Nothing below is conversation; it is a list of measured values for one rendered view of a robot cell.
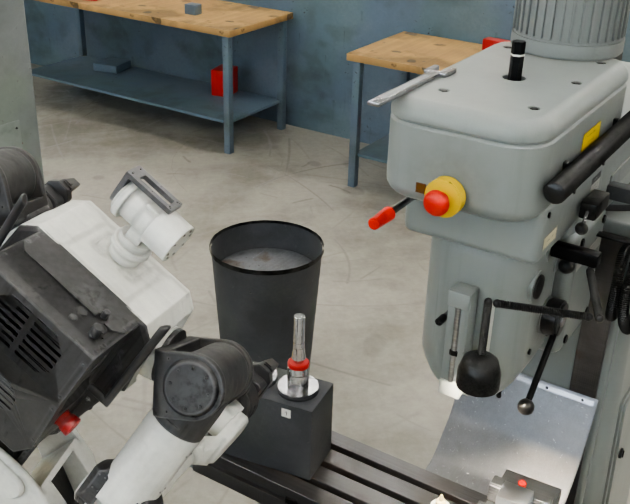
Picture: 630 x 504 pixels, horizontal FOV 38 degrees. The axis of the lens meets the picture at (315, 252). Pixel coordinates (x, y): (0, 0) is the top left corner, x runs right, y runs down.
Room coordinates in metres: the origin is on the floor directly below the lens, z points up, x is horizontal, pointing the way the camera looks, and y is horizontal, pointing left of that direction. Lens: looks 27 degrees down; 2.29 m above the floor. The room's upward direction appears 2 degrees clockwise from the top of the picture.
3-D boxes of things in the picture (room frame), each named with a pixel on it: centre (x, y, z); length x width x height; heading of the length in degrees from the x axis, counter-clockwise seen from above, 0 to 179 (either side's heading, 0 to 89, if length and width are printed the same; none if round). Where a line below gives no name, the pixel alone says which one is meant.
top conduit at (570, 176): (1.39, -0.46, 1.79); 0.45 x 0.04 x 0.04; 148
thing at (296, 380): (1.64, 0.03, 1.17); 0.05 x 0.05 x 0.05
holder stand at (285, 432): (1.65, 0.07, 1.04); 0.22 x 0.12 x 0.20; 67
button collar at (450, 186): (1.25, -0.19, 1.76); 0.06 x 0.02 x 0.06; 58
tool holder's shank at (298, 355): (1.64, 0.03, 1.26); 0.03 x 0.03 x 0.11
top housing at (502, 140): (1.46, -0.32, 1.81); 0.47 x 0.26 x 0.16; 148
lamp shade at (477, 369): (1.25, -0.28, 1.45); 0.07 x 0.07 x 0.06
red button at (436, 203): (1.23, -0.18, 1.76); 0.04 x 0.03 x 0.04; 58
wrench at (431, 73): (1.37, -0.14, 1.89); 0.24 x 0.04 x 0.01; 148
